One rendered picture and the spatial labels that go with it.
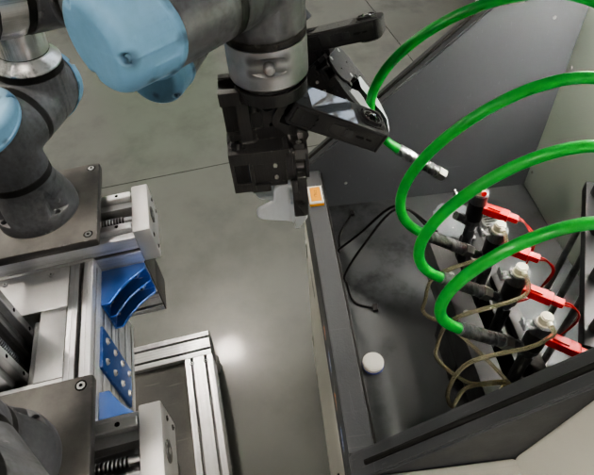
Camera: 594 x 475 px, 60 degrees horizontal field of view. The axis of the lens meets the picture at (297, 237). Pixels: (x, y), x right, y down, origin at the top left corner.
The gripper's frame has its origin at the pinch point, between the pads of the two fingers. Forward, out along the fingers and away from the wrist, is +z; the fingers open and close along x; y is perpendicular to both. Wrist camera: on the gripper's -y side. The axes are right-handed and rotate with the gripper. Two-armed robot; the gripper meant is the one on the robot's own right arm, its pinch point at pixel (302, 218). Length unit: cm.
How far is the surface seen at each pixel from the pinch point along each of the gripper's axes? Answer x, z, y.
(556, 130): -39, 23, -57
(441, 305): 12.7, 3.7, -14.4
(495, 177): 4.6, -7.6, -20.9
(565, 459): 26.7, 17.9, -27.2
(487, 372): 10.9, 26.9, -25.6
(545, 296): 7.1, 13.6, -31.9
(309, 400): -31, 125, 1
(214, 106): -218, 125, 35
